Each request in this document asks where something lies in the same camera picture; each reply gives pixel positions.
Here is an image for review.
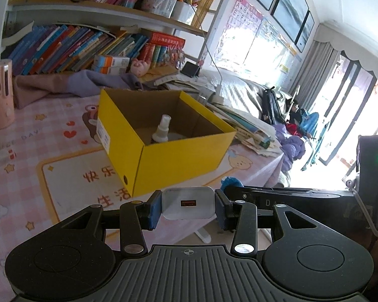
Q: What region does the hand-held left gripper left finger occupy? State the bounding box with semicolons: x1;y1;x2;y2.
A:
55;191;162;256

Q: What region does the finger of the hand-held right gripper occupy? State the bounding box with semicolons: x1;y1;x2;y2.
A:
231;194;355;219
224;185;356;198

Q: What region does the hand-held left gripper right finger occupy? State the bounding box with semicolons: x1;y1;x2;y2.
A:
215;190;322;256

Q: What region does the white charger adapter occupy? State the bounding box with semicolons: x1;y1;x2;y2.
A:
161;187;216;220

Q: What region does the blue plastic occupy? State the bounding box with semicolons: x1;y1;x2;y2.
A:
221;177;244;192

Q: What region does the yellow cardboard box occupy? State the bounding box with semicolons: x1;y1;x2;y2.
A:
96;88;237;198

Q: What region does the white spray bottle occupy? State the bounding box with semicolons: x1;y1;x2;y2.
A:
151;114;171;143

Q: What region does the lilac clothes pile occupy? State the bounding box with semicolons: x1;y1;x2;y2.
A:
275;123;306;170

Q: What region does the blue garment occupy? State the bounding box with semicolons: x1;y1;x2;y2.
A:
298;111;320;167

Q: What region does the pile of papers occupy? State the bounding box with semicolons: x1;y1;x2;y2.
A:
154;72;284;158

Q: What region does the sliding glass door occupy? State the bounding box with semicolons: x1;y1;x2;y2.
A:
312;53;378;170

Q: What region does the black backpack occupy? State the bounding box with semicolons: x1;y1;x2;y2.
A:
262;87;286;125

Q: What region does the grey sofa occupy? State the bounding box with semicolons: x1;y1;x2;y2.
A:
202;69;290;126

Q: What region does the grey curtain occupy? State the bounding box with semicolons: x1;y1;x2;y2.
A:
288;39;341;114

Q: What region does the pink printed tablecloth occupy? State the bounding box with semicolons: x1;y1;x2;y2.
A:
0;96;286;302

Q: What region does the brown paper envelope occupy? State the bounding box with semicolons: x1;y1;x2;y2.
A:
143;64;180;82

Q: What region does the purple cloth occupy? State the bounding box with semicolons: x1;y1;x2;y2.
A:
68;70;144;96

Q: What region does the pink pig plush toy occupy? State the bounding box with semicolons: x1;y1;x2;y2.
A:
130;58;151;77

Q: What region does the small black device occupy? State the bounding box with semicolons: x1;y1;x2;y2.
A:
180;61;200;78

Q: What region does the orange white carton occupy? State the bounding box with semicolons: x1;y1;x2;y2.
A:
91;64;128;75
94;55;130;66

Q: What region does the white scalloped valance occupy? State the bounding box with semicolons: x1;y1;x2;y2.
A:
315;22;378;85

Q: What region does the colourful boxed book set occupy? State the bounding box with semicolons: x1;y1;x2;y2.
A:
142;44;185;66

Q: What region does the dusty pink cloth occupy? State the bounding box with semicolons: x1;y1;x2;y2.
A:
13;75;79;109

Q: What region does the red thick book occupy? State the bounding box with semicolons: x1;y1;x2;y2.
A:
148;31;186;49

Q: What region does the row of blue orange books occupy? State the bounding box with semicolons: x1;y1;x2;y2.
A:
8;24;152;76

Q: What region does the pink cylindrical humidifier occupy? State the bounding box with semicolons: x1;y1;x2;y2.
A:
0;59;16;129

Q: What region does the white storage box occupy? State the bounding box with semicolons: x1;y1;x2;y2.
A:
171;1;196;24

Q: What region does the patterned pen holder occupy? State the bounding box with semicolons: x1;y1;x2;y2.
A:
142;0;177;18

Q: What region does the wooden bookshelf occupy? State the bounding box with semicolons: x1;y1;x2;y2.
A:
0;0;230;79

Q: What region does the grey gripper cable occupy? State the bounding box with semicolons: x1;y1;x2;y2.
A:
345;179;378;236

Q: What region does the white power cable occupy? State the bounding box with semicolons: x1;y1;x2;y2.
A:
194;6;225;103

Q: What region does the colourful wall chart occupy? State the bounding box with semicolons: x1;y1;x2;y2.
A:
244;19;301;76

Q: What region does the small black picture frame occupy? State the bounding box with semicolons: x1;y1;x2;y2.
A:
294;11;316;52

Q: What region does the pink alphabet wall poster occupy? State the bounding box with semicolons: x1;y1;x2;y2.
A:
216;0;263;70

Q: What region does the medium black picture frame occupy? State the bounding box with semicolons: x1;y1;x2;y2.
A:
271;0;311;43

